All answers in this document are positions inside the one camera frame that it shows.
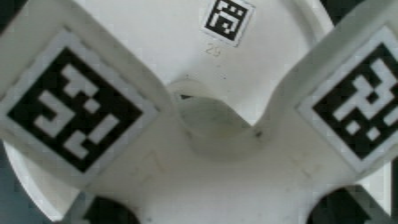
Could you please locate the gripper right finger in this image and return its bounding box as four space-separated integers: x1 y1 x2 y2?
306 185 391 224

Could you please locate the white cross-shaped table base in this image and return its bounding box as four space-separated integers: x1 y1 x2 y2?
0 0 398 224

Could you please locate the white cylindrical table leg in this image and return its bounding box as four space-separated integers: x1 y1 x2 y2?
176 95 251 152

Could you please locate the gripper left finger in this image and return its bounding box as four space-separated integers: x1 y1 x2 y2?
65 194 141 224

